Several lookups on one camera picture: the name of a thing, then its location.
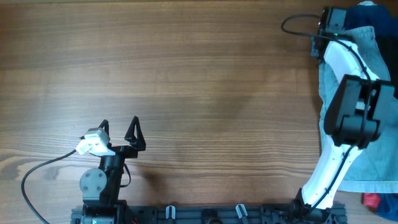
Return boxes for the black left camera cable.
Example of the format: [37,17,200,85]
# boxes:
[21,149,78,224]

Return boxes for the light blue denim shorts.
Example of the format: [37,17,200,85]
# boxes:
[319,26,397,194]

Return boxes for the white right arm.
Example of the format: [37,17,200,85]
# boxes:
[289,7,394,222]

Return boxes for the dark navy blue garment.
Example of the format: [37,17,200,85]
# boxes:
[345,5,397,36]

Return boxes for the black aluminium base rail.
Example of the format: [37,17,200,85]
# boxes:
[70,204,348,224]

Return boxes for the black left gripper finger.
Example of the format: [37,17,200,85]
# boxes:
[98,119,109,137]
[124,116,146,151]

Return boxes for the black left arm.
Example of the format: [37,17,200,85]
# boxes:
[71,116,146,224]

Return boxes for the black garment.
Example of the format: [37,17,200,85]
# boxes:
[376,32,397,99]

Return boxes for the white garment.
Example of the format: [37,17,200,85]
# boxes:
[358,1,376,6]

